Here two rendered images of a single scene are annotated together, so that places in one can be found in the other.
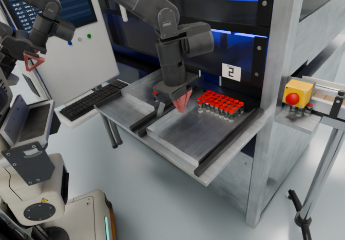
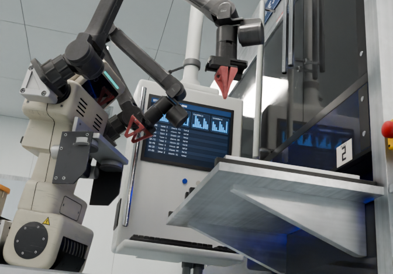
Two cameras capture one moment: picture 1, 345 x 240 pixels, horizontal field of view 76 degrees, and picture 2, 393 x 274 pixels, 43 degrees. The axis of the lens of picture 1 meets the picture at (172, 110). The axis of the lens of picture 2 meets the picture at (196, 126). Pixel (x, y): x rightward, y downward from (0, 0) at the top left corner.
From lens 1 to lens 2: 1.18 m
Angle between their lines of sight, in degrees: 64
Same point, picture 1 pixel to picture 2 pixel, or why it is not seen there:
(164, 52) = (218, 32)
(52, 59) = (155, 187)
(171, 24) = (227, 11)
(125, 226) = not seen: outside the picture
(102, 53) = not seen: hidden behind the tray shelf
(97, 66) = not seen: hidden behind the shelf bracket
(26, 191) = (43, 197)
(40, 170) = (73, 165)
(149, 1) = (216, 0)
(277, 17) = (370, 57)
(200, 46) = (248, 28)
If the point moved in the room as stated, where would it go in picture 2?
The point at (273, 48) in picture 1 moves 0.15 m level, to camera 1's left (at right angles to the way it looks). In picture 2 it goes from (372, 89) to (314, 97)
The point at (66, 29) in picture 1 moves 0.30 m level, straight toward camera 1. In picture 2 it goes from (179, 112) to (166, 72)
